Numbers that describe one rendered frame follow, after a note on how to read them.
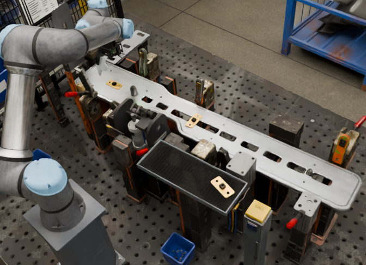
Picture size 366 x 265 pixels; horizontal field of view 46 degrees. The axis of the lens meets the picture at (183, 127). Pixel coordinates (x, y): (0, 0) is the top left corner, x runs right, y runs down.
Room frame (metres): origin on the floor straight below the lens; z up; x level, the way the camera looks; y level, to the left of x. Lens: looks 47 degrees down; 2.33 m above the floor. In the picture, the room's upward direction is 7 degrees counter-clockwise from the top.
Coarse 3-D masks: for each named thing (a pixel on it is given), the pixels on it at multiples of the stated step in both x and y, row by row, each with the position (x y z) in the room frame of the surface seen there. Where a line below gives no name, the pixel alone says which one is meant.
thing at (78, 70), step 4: (84, 64) 1.49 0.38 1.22; (76, 68) 1.47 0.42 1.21; (80, 68) 1.48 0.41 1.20; (84, 68) 1.49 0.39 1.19; (76, 72) 1.46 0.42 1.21; (80, 72) 1.45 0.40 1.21; (84, 72) 1.47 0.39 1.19; (80, 76) 1.47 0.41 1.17; (84, 76) 1.46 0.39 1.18; (84, 80) 1.46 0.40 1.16; (88, 80) 1.47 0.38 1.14; (84, 84) 1.47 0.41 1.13; (88, 84) 1.47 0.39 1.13; (88, 88) 1.46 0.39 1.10; (92, 88) 1.47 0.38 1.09; (92, 92) 1.47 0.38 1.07
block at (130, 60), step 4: (132, 56) 1.83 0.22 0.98; (124, 60) 1.80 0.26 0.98; (128, 60) 1.80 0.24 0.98; (132, 60) 1.79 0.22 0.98; (136, 60) 1.79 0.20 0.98; (120, 64) 1.77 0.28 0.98; (124, 64) 1.77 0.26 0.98; (128, 64) 1.76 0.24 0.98; (132, 64) 1.76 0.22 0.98; (136, 64) 1.77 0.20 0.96; (124, 68) 1.75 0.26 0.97; (128, 68) 1.73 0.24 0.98; (132, 68) 1.76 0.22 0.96; (136, 68) 1.77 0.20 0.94; (132, 72) 1.75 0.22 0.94; (136, 72) 1.77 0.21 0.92; (144, 100) 1.78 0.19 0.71
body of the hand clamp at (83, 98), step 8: (88, 96) 1.49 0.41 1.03; (96, 96) 1.47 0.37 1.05; (88, 104) 1.43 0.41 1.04; (96, 104) 1.46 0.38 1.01; (88, 112) 1.43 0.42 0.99; (96, 112) 1.45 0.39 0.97; (88, 120) 1.46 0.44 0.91; (96, 120) 1.45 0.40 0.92; (96, 128) 1.44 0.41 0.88; (104, 128) 1.47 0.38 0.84; (96, 136) 1.45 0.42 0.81; (104, 136) 1.45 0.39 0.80; (96, 144) 1.46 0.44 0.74; (104, 144) 1.44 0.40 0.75; (104, 152) 1.43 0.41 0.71
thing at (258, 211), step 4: (256, 200) 0.75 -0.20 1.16; (252, 204) 0.74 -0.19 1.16; (256, 204) 0.73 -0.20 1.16; (260, 204) 0.73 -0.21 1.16; (264, 204) 0.73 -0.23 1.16; (248, 208) 0.72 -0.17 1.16; (252, 208) 0.72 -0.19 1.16; (256, 208) 0.72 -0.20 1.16; (260, 208) 0.72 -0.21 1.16; (264, 208) 0.72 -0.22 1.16; (268, 208) 0.72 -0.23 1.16; (248, 212) 0.71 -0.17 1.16; (252, 212) 0.71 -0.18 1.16; (256, 212) 0.71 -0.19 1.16; (260, 212) 0.71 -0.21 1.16; (264, 212) 0.70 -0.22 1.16; (268, 212) 0.70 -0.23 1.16; (252, 216) 0.69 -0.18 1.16; (256, 216) 0.69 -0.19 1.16; (260, 216) 0.69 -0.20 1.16; (264, 216) 0.69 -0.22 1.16; (260, 220) 0.68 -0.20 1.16
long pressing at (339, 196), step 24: (96, 72) 1.71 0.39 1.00; (120, 72) 1.68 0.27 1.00; (120, 96) 1.50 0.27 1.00; (144, 96) 1.49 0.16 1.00; (168, 96) 1.46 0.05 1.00; (216, 120) 1.28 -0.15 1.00; (216, 144) 1.14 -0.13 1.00; (240, 144) 1.12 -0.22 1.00; (264, 144) 1.11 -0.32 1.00; (288, 144) 1.09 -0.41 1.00; (264, 168) 0.99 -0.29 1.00; (288, 168) 0.98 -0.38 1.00; (312, 168) 0.96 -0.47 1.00; (336, 168) 0.95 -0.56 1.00; (312, 192) 0.86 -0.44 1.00; (336, 192) 0.84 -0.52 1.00
